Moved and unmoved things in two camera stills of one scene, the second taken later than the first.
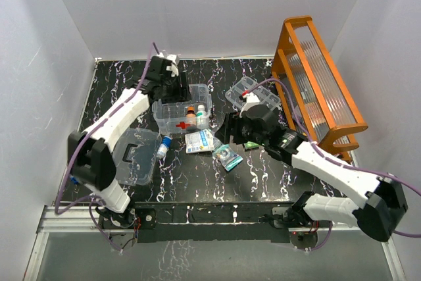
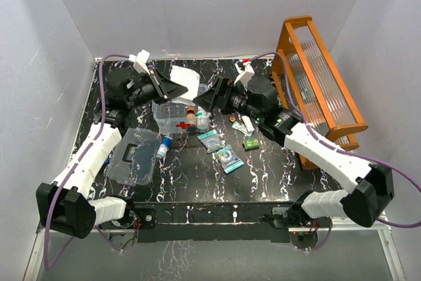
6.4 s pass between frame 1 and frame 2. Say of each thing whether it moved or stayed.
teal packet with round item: stayed
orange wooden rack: stayed
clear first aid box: stayed
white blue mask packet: moved
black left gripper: moved
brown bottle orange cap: stayed
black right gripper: moved
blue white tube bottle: stayed
